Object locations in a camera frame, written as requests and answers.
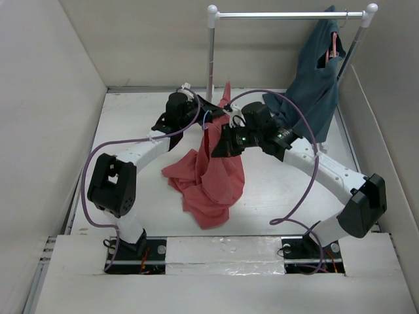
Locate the white clothes rack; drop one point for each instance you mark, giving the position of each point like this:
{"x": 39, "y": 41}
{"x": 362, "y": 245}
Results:
{"x": 213, "y": 16}

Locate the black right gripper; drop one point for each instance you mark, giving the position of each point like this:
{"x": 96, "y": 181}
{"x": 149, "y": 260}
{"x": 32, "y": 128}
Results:
{"x": 225, "y": 146}

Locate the light blue wire hanger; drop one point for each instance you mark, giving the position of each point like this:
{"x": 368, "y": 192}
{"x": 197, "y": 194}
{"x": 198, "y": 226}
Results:
{"x": 206, "y": 119}

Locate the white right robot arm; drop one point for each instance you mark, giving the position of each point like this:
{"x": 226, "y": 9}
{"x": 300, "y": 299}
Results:
{"x": 364, "y": 198}

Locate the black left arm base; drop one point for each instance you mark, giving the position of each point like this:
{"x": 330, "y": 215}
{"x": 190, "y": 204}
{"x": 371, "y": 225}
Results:
{"x": 147, "y": 258}

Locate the red t shirt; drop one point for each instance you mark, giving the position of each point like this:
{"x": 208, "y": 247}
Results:
{"x": 209, "y": 186}

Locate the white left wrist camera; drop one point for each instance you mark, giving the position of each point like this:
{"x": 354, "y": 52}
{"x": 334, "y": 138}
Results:
{"x": 185, "y": 88}

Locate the pink hanger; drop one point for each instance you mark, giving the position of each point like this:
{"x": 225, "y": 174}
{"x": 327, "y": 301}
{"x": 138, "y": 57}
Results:
{"x": 332, "y": 51}

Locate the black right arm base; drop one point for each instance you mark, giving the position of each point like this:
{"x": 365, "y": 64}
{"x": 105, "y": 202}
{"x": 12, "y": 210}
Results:
{"x": 316, "y": 250}

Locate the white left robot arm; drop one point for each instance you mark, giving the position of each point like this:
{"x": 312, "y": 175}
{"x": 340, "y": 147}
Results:
{"x": 112, "y": 187}

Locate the teal t shirt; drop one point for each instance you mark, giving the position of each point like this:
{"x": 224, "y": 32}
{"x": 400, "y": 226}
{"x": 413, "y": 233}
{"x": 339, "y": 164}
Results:
{"x": 314, "y": 90}

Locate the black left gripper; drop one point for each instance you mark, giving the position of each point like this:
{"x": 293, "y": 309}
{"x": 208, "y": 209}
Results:
{"x": 204, "y": 106}

